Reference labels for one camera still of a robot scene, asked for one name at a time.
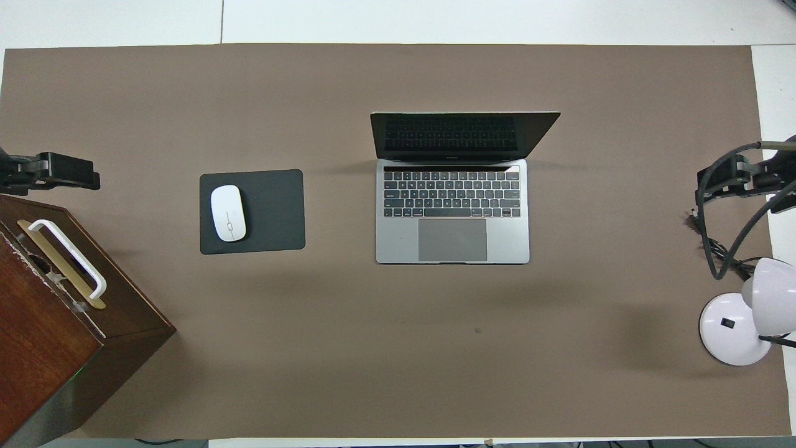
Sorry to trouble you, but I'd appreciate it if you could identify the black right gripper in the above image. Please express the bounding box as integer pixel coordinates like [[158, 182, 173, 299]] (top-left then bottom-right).
[[698, 146, 796, 214]]

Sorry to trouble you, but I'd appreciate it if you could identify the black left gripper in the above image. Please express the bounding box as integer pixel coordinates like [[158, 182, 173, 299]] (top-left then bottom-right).
[[0, 147, 101, 195]]

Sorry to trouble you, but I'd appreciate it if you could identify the grey aluminium laptop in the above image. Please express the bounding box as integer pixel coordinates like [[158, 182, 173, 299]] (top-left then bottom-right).
[[370, 111, 561, 265]]

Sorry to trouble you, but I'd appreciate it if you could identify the white desk lamp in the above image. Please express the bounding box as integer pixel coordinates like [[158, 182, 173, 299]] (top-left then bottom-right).
[[699, 257, 796, 366]]

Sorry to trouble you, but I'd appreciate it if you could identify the white computer mouse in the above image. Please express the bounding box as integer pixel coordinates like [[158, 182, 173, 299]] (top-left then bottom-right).
[[210, 185, 247, 243]]

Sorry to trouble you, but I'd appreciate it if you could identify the dark brown wooden box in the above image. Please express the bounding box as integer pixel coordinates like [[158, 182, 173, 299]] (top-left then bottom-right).
[[0, 194, 177, 446]]

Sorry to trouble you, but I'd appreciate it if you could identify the black mouse pad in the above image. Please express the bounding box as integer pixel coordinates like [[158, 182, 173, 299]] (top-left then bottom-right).
[[199, 169, 306, 255]]

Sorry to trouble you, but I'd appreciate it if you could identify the brown paper table cover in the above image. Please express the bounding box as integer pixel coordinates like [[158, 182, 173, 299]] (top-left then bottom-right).
[[0, 44, 792, 440]]

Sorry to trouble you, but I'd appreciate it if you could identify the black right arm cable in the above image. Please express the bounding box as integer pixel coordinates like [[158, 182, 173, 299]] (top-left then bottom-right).
[[695, 141, 796, 281]]

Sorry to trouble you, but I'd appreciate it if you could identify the gold handle plate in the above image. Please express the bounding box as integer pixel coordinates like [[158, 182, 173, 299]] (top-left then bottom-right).
[[17, 219, 106, 310]]

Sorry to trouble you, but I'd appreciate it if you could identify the black lamp power cable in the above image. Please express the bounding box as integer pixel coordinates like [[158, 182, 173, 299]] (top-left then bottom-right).
[[686, 212, 756, 281]]

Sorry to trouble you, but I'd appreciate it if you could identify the white box handle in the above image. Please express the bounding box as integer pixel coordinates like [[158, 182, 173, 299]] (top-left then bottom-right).
[[28, 219, 108, 301]]

